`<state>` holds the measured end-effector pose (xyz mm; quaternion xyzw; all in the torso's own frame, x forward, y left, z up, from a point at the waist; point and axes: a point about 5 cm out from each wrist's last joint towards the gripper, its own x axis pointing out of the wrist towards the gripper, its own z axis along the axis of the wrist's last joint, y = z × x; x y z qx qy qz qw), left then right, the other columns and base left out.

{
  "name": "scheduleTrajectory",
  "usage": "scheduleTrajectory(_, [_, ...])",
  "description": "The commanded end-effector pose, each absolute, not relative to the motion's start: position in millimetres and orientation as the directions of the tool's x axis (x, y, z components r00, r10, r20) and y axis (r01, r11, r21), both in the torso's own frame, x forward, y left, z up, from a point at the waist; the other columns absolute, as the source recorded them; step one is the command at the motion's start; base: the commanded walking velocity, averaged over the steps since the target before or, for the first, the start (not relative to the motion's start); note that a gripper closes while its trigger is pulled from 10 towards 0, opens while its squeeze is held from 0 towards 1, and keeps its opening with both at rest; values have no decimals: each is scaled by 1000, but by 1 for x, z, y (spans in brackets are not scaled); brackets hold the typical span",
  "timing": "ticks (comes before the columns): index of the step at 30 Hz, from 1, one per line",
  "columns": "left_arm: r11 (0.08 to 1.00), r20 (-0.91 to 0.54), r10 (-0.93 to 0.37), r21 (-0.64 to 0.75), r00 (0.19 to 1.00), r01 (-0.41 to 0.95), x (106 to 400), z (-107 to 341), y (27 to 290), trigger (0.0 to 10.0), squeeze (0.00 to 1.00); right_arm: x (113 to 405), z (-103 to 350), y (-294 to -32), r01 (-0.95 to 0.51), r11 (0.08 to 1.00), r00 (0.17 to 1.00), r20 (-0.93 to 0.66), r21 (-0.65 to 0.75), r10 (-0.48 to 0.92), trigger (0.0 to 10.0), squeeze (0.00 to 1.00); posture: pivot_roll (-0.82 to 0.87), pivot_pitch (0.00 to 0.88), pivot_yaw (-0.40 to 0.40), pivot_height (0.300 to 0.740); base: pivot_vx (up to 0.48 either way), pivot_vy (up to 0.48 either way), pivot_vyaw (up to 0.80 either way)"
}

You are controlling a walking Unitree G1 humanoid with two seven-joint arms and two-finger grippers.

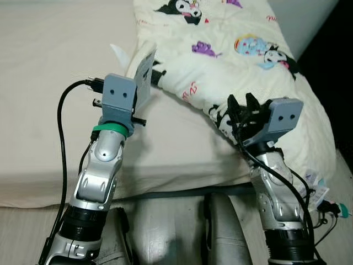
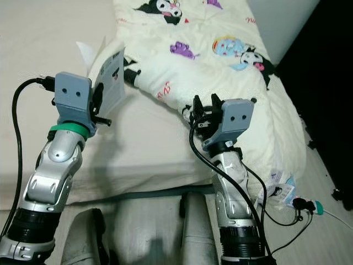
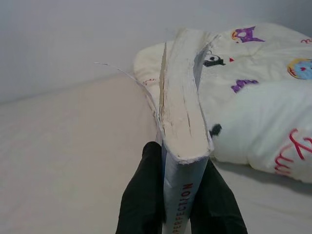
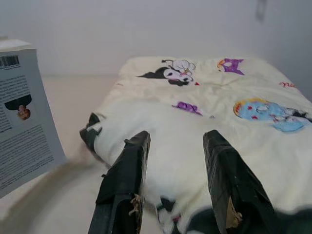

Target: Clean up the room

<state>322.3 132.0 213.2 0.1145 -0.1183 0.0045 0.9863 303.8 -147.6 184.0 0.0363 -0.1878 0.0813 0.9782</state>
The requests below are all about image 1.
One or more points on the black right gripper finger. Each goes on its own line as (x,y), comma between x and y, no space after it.
(234,105)
(252,102)

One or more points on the blue and white book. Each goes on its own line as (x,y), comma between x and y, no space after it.
(144,77)

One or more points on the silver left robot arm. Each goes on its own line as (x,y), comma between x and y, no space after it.
(102,176)

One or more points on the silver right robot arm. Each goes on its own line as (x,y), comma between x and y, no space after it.
(276,193)

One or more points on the cream cartoon print blanket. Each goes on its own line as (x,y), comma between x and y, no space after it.
(220,72)

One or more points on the white paper piece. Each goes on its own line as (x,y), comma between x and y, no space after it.
(118,55)

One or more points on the black wardrobe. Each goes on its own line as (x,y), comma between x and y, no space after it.
(336,72)

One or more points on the white care labels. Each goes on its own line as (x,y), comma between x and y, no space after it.
(314,185)

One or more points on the grey robot right leg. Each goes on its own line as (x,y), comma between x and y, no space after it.
(223,232)

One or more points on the grey robot leg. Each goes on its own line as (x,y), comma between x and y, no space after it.
(118,237)
(223,232)

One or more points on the grey robot left leg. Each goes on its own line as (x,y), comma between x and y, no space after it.
(118,237)

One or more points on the teal and black plug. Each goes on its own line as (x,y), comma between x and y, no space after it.
(341,209)

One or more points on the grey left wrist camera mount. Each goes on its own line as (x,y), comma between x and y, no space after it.
(118,96)

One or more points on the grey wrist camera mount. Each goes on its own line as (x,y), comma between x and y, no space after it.
(118,96)
(281,118)

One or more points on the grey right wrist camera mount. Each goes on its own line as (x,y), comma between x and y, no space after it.
(281,118)

